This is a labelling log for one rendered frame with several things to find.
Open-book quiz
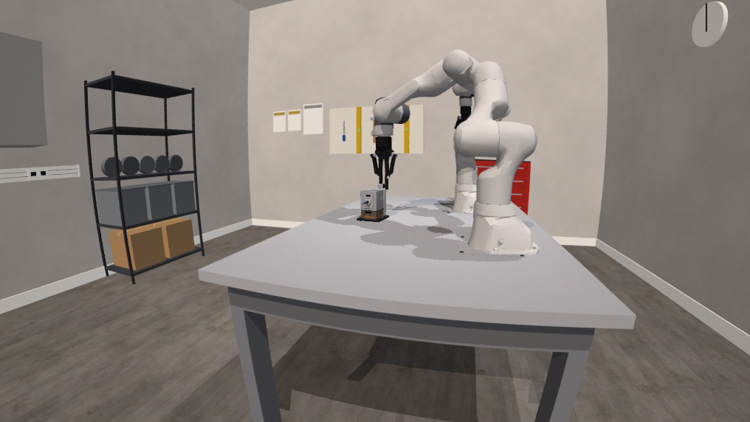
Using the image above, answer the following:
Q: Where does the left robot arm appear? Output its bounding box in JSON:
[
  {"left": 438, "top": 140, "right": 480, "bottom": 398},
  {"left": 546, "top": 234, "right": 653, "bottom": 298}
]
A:
[{"left": 371, "top": 49, "right": 539, "bottom": 255}]

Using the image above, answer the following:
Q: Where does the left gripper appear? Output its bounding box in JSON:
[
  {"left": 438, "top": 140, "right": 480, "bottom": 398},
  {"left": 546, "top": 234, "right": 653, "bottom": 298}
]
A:
[{"left": 371, "top": 136, "right": 397, "bottom": 190}]

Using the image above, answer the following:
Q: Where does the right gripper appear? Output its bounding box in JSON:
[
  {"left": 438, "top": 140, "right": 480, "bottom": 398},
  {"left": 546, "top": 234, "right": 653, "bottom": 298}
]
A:
[{"left": 454, "top": 106, "right": 471, "bottom": 129}]

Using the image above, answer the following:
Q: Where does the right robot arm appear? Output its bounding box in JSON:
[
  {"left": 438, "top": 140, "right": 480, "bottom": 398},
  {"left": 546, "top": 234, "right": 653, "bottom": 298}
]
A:
[{"left": 453, "top": 84, "right": 478, "bottom": 213}]

